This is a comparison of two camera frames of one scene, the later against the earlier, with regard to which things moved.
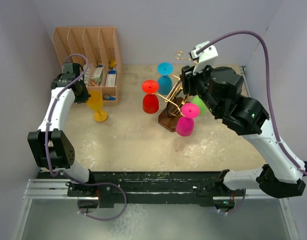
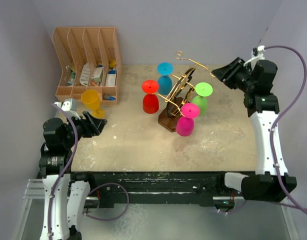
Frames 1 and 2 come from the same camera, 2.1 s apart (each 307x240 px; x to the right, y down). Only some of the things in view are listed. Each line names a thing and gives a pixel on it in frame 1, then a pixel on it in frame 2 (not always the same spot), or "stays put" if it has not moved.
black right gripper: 189,79 → 227,73
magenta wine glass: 185,125 stays put
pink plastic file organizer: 99,46 stays put
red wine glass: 150,103 stays put
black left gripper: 83,98 → 91,126
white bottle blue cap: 111,78 stays put
